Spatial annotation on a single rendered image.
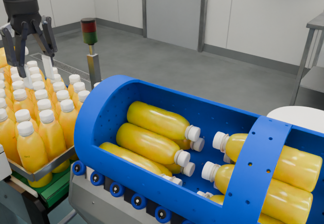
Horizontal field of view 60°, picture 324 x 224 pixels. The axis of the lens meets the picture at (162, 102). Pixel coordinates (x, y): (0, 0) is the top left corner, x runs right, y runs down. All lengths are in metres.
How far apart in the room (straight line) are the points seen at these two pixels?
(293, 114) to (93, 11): 5.45
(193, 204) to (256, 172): 0.14
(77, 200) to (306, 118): 0.79
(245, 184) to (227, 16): 3.80
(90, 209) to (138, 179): 0.31
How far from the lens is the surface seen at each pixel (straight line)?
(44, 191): 0.95
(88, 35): 1.29
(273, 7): 3.97
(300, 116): 1.07
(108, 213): 0.88
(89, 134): 0.71
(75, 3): 5.90
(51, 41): 0.84
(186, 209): 0.62
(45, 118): 0.89
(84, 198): 0.93
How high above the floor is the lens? 1.56
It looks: 30 degrees down
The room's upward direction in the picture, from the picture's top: straight up
